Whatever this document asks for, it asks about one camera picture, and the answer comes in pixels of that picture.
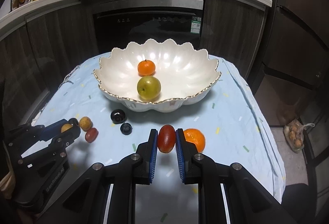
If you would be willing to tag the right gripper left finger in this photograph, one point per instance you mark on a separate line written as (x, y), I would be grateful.
(140, 166)

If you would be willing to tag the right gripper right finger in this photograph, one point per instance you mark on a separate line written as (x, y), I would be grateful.
(194, 167)

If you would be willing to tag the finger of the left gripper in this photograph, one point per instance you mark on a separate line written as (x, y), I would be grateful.
(41, 132)
(56, 149)

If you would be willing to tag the brown longan fruit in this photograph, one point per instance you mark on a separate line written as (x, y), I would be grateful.
(85, 123)
(66, 127)

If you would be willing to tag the red cherry tomato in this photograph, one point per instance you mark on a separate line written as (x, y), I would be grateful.
(91, 135)
(166, 139)

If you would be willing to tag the large orange mandarin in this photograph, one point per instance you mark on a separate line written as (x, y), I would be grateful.
(196, 137)

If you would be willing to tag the dark blueberry-like fruit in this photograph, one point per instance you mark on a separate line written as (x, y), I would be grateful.
(126, 128)

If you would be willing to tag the green round fruit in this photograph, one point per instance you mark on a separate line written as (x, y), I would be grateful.
(148, 87)

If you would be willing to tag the small orange mandarin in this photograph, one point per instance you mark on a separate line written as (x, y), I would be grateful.
(146, 68)

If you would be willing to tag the dark purple plum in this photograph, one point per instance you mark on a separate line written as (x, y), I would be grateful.
(73, 121)

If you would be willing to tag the left hand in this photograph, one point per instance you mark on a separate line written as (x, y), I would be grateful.
(7, 184)

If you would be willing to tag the light blue patterned tablecloth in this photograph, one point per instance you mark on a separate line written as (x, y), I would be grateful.
(229, 118)

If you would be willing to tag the white scalloped ceramic bowl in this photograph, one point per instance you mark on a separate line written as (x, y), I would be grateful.
(186, 75)

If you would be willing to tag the bag of nuts on floor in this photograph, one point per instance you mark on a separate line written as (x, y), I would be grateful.
(293, 133)

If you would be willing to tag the black built-in oven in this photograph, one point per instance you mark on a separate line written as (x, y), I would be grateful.
(119, 22)

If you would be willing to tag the dark refrigerator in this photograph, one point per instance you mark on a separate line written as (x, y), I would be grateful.
(292, 59)

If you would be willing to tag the green label sticker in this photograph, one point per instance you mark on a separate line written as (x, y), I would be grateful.
(196, 25)

